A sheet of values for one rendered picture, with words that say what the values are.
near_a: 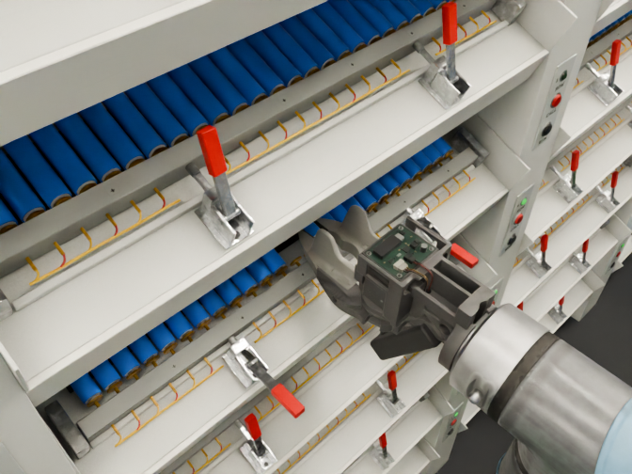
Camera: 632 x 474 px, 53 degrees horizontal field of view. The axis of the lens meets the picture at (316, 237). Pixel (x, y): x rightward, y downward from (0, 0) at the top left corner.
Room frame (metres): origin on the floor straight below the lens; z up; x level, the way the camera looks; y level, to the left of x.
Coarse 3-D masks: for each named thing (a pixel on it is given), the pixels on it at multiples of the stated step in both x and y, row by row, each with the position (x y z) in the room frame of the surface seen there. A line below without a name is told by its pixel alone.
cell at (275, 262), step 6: (270, 252) 0.46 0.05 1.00; (276, 252) 0.47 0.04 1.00; (264, 258) 0.46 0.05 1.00; (270, 258) 0.46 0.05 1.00; (276, 258) 0.46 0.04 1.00; (270, 264) 0.45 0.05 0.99; (276, 264) 0.45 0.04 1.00; (282, 264) 0.45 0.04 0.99; (270, 270) 0.45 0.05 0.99; (276, 270) 0.45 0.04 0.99
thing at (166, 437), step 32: (480, 128) 0.67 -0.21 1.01; (448, 160) 0.65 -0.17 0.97; (480, 160) 0.64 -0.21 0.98; (512, 160) 0.63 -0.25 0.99; (448, 192) 0.60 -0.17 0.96; (480, 192) 0.61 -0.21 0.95; (448, 224) 0.56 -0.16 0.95; (288, 256) 0.48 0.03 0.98; (320, 288) 0.45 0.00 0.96; (288, 320) 0.41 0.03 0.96; (320, 320) 0.41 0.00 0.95; (160, 352) 0.35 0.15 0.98; (256, 352) 0.37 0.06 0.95; (288, 352) 0.37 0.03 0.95; (96, 384) 0.32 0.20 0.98; (128, 384) 0.32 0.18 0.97; (192, 384) 0.33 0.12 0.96; (224, 384) 0.33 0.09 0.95; (256, 384) 0.34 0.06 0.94; (64, 416) 0.27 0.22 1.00; (160, 416) 0.29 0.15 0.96; (192, 416) 0.30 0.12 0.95; (224, 416) 0.30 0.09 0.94; (64, 448) 0.26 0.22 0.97; (96, 448) 0.26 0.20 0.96; (128, 448) 0.26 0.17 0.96; (160, 448) 0.27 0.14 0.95
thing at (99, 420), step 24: (456, 168) 0.62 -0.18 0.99; (408, 192) 0.57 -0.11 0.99; (432, 192) 0.59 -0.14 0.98; (456, 192) 0.60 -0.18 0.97; (384, 216) 0.53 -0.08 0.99; (288, 288) 0.42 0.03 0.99; (240, 312) 0.39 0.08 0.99; (264, 312) 0.40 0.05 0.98; (216, 336) 0.36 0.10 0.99; (168, 360) 0.33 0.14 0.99; (192, 360) 0.34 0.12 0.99; (144, 384) 0.31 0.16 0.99; (168, 384) 0.32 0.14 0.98; (96, 408) 0.28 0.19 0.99; (120, 408) 0.29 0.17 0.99; (96, 432) 0.26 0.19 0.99
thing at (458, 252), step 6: (426, 234) 0.52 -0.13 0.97; (438, 234) 0.52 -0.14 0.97; (456, 246) 0.50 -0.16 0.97; (450, 252) 0.49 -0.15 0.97; (456, 252) 0.49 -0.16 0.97; (462, 252) 0.49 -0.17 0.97; (456, 258) 0.49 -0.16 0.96; (462, 258) 0.48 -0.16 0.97; (468, 258) 0.48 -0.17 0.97; (474, 258) 0.48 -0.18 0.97; (468, 264) 0.48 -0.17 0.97; (474, 264) 0.48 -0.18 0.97
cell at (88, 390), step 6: (78, 378) 0.31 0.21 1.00; (84, 378) 0.31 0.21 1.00; (90, 378) 0.31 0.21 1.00; (72, 384) 0.30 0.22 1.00; (78, 384) 0.30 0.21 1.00; (84, 384) 0.30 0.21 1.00; (90, 384) 0.30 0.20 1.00; (78, 390) 0.30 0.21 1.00; (84, 390) 0.30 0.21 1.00; (90, 390) 0.30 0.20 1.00; (96, 390) 0.30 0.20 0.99; (78, 396) 0.30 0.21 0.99; (84, 396) 0.29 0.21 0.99; (90, 396) 0.29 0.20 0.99; (96, 396) 0.30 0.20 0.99; (84, 402) 0.29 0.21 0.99
